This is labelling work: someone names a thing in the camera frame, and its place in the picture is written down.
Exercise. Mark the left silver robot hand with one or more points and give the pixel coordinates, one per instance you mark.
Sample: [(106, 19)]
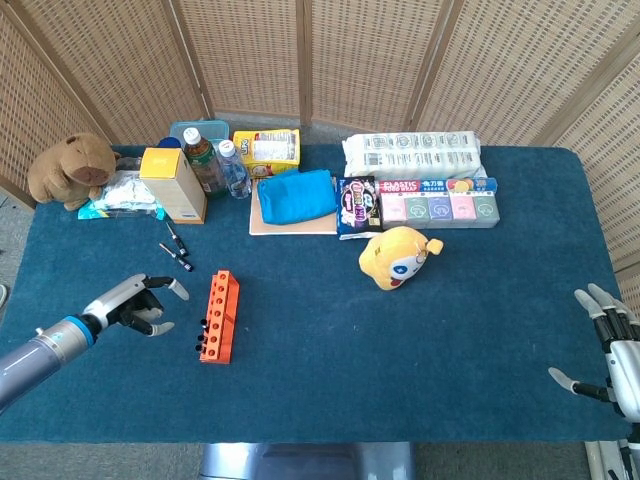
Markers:
[(120, 300)]

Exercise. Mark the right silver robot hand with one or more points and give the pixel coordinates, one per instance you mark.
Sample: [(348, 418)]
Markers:
[(625, 370)]

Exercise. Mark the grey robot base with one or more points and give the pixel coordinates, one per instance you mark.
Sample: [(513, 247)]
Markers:
[(300, 462)]

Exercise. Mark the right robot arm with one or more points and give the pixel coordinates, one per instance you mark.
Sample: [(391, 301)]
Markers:
[(631, 450)]

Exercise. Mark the orange tube rack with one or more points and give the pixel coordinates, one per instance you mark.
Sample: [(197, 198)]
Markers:
[(226, 320)]

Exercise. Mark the silver wet wipes pack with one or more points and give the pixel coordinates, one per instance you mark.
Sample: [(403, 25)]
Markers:
[(125, 195)]

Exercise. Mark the cream yellow carton box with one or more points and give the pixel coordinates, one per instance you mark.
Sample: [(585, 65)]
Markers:
[(172, 190)]

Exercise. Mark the brown capybara plush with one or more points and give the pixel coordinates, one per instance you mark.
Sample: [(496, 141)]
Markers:
[(70, 170)]

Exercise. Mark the green tea bottle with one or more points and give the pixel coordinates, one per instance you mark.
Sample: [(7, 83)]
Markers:
[(205, 167)]

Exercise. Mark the dark blue round cap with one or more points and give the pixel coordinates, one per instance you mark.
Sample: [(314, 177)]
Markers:
[(169, 143)]

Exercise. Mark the clear water bottle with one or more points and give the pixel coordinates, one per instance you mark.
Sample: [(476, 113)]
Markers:
[(235, 175)]

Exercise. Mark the tan flat board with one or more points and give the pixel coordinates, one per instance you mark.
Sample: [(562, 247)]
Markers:
[(295, 229)]

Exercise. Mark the blue lidded plastic container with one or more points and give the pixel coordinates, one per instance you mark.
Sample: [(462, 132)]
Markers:
[(205, 125)]

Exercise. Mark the folded blue cloth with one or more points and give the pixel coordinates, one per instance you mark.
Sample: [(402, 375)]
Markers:
[(295, 197)]

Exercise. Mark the yellow snack bag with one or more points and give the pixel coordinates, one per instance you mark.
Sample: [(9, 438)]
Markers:
[(267, 150)]

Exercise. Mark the pastel pocket tissue multipack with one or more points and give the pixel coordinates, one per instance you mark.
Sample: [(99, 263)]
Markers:
[(440, 210)]

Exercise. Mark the dark purple printed packet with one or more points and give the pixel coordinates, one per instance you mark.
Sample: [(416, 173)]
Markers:
[(357, 205)]

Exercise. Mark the yellow plush toy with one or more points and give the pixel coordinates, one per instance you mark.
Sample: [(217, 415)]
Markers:
[(387, 260)]

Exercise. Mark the plastic food wrap box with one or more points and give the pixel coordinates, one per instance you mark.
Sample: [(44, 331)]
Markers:
[(400, 186)]

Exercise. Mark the large white tissue pack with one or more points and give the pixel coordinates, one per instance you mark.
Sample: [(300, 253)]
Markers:
[(410, 155)]

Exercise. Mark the wicker folding screen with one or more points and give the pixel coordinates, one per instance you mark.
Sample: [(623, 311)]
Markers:
[(350, 60)]

